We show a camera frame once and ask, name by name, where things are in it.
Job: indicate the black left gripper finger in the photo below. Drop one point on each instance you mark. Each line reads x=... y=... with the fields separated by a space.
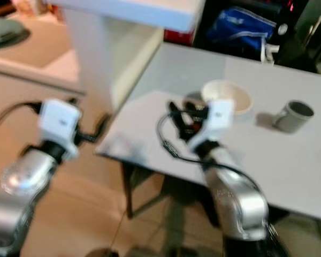
x=103 y=126

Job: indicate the green round plate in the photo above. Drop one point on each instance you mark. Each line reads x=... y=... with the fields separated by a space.
x=6 y=32

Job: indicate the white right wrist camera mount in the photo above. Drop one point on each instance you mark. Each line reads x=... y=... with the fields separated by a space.
x=216 y=120

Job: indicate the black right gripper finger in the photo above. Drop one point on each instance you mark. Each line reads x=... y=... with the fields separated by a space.
x=174 y=111

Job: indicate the blue fabric bag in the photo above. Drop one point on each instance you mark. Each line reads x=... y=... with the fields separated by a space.
x=238 y=29

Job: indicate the white counter unit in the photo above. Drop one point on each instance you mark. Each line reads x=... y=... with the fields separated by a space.
x=117 y=48

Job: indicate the dark table leg frame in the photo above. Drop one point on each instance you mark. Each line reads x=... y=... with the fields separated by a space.
x=136 y=195

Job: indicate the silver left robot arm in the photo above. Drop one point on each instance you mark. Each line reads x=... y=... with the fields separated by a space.
x=18 y=184

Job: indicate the cream ceramic bowl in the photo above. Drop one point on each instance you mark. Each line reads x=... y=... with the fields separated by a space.
x=227 y=96

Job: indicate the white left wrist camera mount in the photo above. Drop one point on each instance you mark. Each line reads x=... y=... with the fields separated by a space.
x=58 y=122

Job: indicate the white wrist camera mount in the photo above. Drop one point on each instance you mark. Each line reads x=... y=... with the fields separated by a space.
x=58 y=122
x=216 y=120

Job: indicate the grey-green ceramic mug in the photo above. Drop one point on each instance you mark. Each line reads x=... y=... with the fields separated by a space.
x=291 y=118

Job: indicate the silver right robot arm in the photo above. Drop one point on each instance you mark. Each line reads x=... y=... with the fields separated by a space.
x=235 y=195

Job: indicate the black appliance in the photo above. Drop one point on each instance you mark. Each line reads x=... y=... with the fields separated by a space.
x=302 y=32

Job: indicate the red box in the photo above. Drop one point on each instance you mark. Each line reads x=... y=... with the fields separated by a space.
x=178 y=37

